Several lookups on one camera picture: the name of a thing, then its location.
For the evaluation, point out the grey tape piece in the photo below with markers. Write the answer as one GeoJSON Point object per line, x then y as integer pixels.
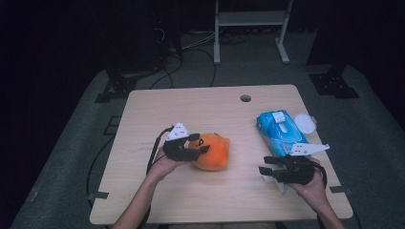
{"type": "Point", "coordinates": [339, 189]}
{"type": "Point", "coordinates": [98, 195]}

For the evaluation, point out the orange plush toy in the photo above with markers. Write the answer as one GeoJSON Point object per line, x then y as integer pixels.
{"type": "Point", "coordinates": [216, 156]}

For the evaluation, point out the white wet wipe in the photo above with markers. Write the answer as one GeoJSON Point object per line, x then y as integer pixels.
{"type": "Point", "coordinates": [281, 187]}

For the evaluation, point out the black stand base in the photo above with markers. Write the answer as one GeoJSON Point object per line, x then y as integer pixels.
{"type": "Point", "coordinates": [121, 87]}
{"type": "Point", "coordinates": [332, 86]}

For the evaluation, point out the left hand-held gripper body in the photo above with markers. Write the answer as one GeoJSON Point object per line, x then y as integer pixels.
{"type": "Point", "coordinates": [178, 133]}

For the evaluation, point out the white metal stand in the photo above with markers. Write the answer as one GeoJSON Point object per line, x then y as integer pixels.
{"type": "Point", "coordinates": [251, 18]}

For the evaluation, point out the person's right hand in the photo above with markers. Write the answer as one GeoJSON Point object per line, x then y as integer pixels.
{"type": "Point", "coordinates": [315, 192]}

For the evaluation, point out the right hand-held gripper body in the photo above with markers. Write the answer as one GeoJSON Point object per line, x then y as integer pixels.
{"type": "Point", "coordinates": [297, 171]}

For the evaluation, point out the person's left hand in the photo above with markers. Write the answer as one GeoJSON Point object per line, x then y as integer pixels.
{"type": "Point", "coordinates": [162, 167]}

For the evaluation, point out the blue wet wipes pack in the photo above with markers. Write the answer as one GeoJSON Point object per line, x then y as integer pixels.
{"type": "Point", "coordinates": [280, 133]}

